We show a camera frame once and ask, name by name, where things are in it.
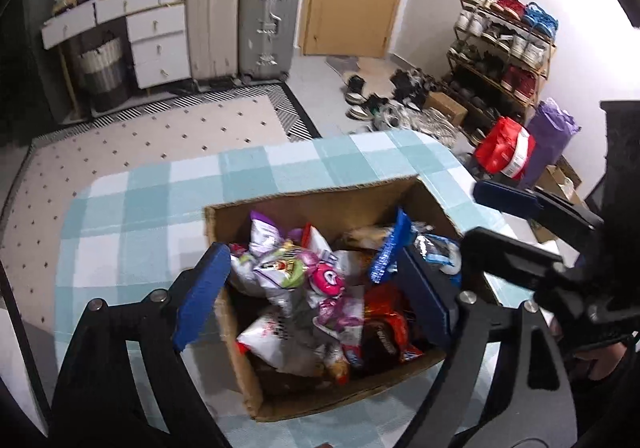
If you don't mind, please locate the brown cardboard SF box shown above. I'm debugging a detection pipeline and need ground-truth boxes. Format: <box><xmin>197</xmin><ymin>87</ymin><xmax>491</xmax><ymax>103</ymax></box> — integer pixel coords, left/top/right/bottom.
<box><xmin>203</xmin><ymin>174</ymin><xmax>464</xmax><ymax>424</ymax></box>

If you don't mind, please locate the purple shopping bag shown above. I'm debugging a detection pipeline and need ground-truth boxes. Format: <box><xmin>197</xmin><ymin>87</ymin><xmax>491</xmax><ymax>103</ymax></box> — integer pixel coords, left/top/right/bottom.
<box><xmin>520</xmin><ymin>97</ymin><xmax>582</xmax><ymax>188</ymax></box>

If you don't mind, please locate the plaid teal tablecloth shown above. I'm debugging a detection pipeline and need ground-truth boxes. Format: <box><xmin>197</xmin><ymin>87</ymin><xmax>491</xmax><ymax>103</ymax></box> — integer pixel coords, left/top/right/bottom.
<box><xmin>53</xmin><ymin>131</ymin><xmax>510</xmax><ymax>447</ymax></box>

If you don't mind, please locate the small brown cardboard box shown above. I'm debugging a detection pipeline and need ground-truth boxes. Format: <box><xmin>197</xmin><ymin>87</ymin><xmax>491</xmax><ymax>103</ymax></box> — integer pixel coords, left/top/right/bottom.
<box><xmin>426</xmin><ymin>92</ymin><xmax>468</xmax><ymax>127</ymax></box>

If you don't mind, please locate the red shopping bag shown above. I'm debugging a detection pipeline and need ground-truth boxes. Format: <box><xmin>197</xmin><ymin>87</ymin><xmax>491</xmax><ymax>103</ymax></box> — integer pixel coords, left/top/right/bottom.
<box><xmin>474</xmin><ymin>117</ymin><xmax>536</xmax><ymax>181</ymax></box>

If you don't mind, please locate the red snack bag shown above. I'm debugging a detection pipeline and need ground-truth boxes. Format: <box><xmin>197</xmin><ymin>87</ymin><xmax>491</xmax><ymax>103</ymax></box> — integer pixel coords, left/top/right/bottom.
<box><xmin>360</xmin><ymin>313</ymin><xmax>424</xmax><ymax>372</ymax></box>
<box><xmin>364</xmin><ymin>283</ymin><xmax>405</xmax><ymax>321</ymax></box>

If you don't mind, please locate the wooden shoe rack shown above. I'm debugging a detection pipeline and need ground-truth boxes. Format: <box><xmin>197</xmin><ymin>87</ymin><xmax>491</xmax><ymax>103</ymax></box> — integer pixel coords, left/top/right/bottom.
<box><xmin>442</xmin><ymin>0</ymin><xmax>559</xmax><ymax>133</ymax></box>

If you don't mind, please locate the grey door mat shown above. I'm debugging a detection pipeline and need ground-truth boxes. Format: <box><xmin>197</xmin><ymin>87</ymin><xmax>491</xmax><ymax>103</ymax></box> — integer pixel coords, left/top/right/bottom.
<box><xmin>326</xmin><ymin>55</ymin><xmax>360</xmax><ymax>76</ymax></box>

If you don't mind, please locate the purple snack bag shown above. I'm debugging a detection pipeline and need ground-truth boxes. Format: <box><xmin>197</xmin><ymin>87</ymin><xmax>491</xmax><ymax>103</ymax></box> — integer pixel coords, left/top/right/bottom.
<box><xmin>312</xmin><ymin>286</ymin><xmax>364</xmax><ymax>368</ymax></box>
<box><xmin>229</xmin><ymin>210</ymin><xmax>346</xmax><ymax>309</ymax></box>

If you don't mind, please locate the person's right hand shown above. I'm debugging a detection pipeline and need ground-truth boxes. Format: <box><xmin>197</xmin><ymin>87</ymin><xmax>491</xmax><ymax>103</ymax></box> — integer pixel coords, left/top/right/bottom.
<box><xmin>565</xmin><ymin>342</ymin><xmax>627</xmax><ymax>381</ymax></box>

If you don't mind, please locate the blue Oreo snack pack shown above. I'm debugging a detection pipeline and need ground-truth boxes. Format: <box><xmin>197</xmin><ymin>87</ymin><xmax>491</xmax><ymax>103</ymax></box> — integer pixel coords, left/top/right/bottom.
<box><xmin>369</xmin><ymin>208</ymin><xmax>462</xmax><ymax>288</ymax></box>

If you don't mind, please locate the white drawer desk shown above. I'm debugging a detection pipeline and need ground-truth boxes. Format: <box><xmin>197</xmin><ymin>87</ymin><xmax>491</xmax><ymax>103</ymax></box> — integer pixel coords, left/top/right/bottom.
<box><xmin>41</xmin><ymin>0</ymin><xmax>191</xmax><ymax>116</ymax></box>

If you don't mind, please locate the beige hard suitcase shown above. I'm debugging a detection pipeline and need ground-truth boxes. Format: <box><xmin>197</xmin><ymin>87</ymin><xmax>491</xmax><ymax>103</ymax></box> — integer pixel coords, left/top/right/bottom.
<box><xmin>186</xmin><ymin>0</ymin><xmax>239</xmax><ymax>81</ymax></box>

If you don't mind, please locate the silver aluminium suitcase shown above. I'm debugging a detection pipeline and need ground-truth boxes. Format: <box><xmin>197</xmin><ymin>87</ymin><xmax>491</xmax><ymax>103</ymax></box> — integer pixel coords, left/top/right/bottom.
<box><xmin>238</xmin><ymin>0</ymin><xmax>298</xmax><ymax>82</ymax></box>

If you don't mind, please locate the pile of shoes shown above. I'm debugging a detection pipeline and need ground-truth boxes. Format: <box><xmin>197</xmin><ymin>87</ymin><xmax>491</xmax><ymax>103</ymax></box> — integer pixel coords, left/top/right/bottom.
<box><xmin>343</xmin><ymin>68</ymin><xmax>458</xmax><ymax>149</ymax></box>

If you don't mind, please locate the woven laundry basket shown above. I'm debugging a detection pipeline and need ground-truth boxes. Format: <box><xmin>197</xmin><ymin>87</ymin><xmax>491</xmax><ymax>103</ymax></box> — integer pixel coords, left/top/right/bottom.
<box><xmin>79</xmin><ymin>31</ymin><xmax>129</xmax><ymax>112</ymax></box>

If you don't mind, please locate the white orange snack bag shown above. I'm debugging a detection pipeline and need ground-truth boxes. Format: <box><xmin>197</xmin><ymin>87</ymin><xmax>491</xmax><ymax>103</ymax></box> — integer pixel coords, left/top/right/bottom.
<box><xmin>235</xmin><ymin>306</ymin><xmax>350</xmax><ymax>385</ymax></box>

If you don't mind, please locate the dotted beige rug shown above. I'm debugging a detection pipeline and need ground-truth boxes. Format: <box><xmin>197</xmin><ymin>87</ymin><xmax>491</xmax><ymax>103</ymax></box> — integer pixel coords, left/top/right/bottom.
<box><xmin>0</xmin><ymin>81</ymin><xmax>322</xmax><ymax>339</ymax></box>

